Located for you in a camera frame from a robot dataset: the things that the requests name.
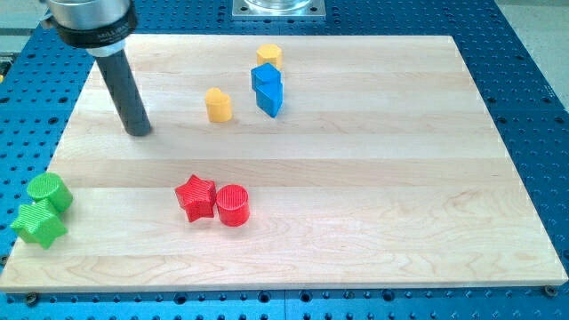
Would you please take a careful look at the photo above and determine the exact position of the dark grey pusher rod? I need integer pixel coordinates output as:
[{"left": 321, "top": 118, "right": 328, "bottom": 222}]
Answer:
[{"left": 95, "top": 50, "right": 151, "bottom": 136}]

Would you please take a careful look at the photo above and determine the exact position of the yellow heart block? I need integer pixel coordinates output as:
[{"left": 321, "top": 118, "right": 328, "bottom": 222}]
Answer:
[{"left": 204, "top": 87, "right": 233, "bottom": 123}]

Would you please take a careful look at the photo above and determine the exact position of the blue triangle block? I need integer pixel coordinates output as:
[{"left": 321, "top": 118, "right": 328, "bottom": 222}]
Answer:
[{"left": 255, "top": 83, "right": 284, "bottom": 118}]

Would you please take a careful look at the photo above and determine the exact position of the red star block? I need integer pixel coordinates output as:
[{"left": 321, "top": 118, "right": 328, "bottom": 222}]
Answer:
[{"left": 174, "top": 174, "right": 216, "bottom": 223}]

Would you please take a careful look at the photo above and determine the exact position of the green cylinder block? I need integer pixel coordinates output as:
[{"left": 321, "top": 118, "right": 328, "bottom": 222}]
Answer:
[{"left": 27, "top": 172, "right": 73, "bottom": 212}]

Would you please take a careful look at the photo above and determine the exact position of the blue cube block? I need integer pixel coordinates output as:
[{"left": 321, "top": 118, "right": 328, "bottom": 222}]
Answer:
[{"left": 251, "top": 63, "right": 281, "bottom": 91}]

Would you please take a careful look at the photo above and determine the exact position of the red cylinder block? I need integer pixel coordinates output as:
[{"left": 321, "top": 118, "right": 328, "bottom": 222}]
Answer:
[{"left": 216, "top": 184, "right": 250, "bottom": 227}]

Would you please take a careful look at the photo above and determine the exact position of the green star block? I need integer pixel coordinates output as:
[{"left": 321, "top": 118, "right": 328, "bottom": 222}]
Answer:
[{"left": 11, "top": 199, "right": 68, "bottom": 249}]

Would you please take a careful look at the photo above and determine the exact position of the yellow hexagon block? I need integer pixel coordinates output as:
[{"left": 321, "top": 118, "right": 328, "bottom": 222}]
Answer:
[{"left": 256, "top": 44, "right": 283, "bottom": 70}]

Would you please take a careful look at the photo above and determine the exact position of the light wooden board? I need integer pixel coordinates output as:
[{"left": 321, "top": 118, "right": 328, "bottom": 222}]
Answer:
[{"left": 1, "top": 35, "right": 567, "bottom": 292}]

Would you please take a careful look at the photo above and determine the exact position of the blue perforated table plate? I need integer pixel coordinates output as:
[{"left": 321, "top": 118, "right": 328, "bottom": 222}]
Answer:
[{"left": 1, "top": 0, "right": 568, "bottom": 319}]

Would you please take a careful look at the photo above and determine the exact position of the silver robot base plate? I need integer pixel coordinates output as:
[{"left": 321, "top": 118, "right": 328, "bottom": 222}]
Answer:
[{"left": 230, "top": 0, "right": 326, "bottom": 20}]

